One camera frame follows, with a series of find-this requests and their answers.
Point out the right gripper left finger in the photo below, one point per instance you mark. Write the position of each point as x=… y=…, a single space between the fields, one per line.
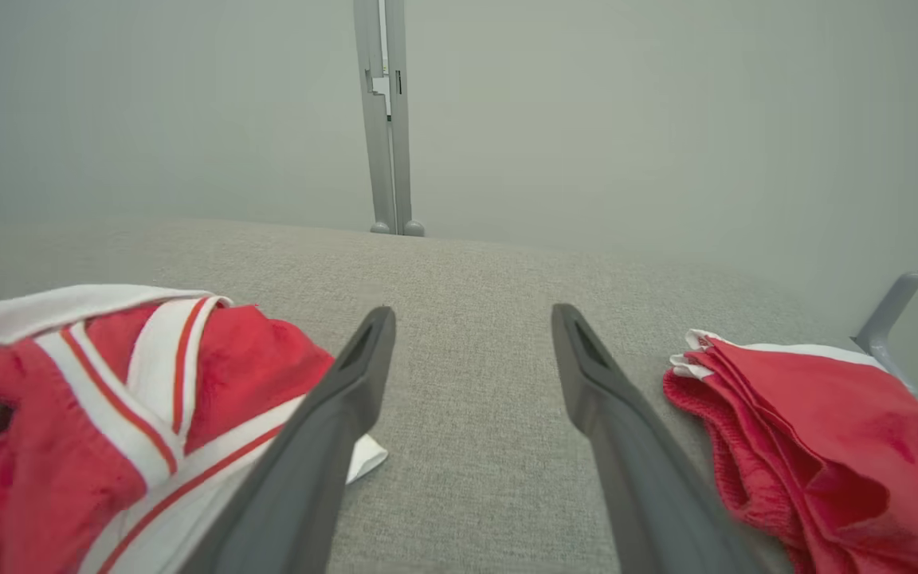
x=300 y=478

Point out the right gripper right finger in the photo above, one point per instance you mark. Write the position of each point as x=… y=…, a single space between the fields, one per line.
x=650 y=494

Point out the red shorts with white stripes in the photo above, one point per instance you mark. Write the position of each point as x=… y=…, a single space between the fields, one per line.
x=252 y=367

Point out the folded red white garment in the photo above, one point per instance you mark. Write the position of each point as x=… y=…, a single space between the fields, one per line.
x=825 y=446

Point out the slanted grey metal partition post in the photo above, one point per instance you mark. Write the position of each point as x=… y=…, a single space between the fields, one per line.
x=893 y=307

